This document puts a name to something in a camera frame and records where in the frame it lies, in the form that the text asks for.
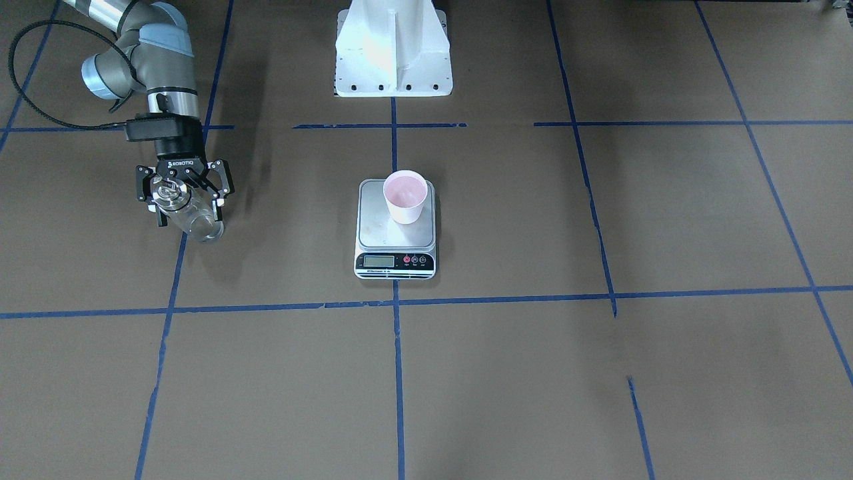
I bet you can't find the silver digital kitchen scale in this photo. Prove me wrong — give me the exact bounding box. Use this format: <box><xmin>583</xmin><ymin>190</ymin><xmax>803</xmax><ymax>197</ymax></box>
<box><xmin>353</xmin><ymin>179</ymin><xmax>438</xmax><ymax>280</ymax></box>

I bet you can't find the glass sauce dispenser bottle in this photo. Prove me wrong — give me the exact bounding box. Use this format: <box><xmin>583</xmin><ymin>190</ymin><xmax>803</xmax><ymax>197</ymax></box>
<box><xmin>151</xmin><ymin>175</ymin><xmax>225</xmax><ymax>243</ymax></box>

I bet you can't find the pink paper cup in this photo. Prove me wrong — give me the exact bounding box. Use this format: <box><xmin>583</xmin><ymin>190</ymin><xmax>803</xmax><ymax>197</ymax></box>
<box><xmin>382</xmin><ymin>170</ymin><xmax>429</xmax><ymax>225</ymax></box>

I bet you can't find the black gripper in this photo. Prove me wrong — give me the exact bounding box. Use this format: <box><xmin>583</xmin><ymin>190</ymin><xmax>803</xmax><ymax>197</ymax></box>
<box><xmin>126</xmin><ymin>113</ymin><xmax>234</xmax><ymax>227</ymax></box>

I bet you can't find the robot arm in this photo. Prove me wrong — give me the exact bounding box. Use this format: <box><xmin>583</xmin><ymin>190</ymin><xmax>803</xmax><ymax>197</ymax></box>
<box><xmin>70</xmin><ymin>1</ymin><xmax>233</xmax><ymax>242</ymax></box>

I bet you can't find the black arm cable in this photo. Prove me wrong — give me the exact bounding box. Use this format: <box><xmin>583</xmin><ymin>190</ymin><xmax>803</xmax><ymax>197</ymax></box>
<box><xmin>8</xmin><ymin>20</ymin><xmax>144</xmax><ymax>131</ymax></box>

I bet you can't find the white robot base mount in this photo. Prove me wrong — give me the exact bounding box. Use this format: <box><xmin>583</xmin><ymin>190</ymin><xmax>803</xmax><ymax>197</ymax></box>
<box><xmin>333</xmin><ymin>1</ymin><xmax>454</xmax><ymax>98</ymax></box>

